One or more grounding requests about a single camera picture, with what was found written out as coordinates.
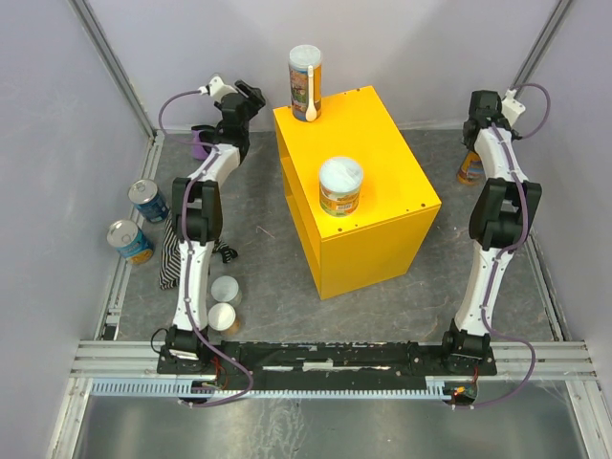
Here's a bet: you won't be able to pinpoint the tall porridge can with spoon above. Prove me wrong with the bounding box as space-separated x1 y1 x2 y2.
289 44 323 122

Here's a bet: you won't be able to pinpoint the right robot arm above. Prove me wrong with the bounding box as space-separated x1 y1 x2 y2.
442 90 542 372

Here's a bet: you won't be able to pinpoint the yellow cabinet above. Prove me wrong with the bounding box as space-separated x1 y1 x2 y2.
273 86 441 299

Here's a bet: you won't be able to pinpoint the white slotted cable duct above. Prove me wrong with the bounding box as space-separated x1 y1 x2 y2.
90 378 451 402

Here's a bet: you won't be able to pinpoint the purple black pouch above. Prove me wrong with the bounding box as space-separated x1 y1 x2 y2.
191 124 214 161

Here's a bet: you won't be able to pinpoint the clear jar orange contents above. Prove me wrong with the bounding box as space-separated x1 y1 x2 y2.
208 302 240 336

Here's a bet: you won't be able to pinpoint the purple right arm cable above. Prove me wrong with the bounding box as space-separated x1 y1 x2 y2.
448 82 553 411

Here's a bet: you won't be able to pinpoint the blue tin can upper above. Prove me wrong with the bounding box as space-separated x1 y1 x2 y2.
127 179 169 223

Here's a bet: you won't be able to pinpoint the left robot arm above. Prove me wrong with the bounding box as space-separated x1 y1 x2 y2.
157 75 266 375

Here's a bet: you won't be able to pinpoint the wide yellow label can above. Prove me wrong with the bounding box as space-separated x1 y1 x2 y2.
318 156 364 217

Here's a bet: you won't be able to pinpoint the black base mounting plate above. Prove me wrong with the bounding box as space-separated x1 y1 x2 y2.
181 341 497 390

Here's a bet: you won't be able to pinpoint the blue yellow tin can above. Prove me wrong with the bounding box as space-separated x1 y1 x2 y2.
106 219 154 265

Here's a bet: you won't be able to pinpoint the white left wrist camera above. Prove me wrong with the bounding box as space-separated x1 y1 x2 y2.
198 74 237 103

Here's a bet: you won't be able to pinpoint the black white striped cloth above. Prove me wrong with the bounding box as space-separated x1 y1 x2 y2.
158 219 238 291

